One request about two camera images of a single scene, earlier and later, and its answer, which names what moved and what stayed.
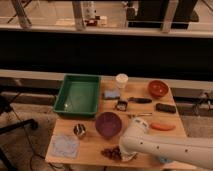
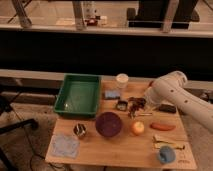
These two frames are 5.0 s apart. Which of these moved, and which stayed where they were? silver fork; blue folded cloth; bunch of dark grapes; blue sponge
Moved: bunch of dark grapes
Stayed: blue sponge; blue folded cloth; silver fork
